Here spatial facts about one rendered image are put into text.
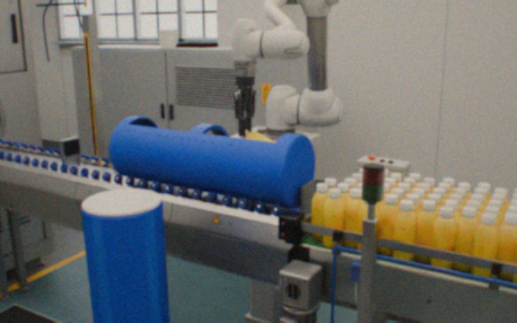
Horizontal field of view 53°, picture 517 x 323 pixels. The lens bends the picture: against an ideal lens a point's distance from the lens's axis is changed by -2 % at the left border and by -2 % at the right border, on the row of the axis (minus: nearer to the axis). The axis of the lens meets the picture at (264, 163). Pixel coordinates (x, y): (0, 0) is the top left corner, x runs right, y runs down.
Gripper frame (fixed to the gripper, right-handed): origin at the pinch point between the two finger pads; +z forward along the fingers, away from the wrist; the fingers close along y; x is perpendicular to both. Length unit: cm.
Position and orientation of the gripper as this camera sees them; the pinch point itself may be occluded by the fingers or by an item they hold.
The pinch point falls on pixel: (245, 126)
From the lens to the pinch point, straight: 211.2
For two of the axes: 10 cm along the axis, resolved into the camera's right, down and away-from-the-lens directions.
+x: 8.6, 1.4, -4.9
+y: -5.1, 2.2, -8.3
